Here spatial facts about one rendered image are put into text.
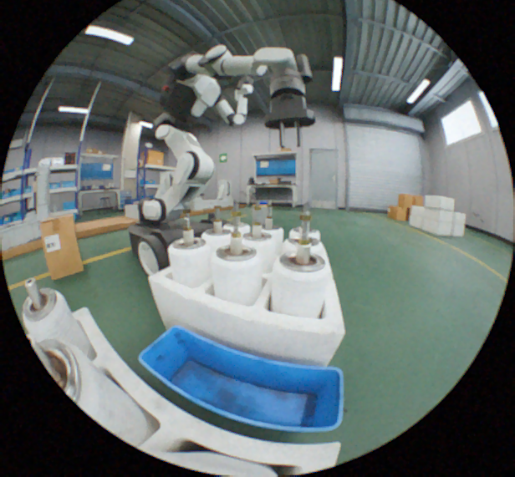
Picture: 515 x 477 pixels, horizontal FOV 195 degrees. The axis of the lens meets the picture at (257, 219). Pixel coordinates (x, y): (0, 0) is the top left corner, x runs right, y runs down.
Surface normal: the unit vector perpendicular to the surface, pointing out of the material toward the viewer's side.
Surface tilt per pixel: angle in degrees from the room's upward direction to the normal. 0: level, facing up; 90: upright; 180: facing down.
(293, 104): 90
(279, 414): 0
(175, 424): 0
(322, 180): 90
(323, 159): 90
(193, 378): 0
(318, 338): 90
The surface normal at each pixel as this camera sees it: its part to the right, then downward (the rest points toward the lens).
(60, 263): 0.91, 0.05
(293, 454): 0.01, -0.99
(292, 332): -0.32, 0.14
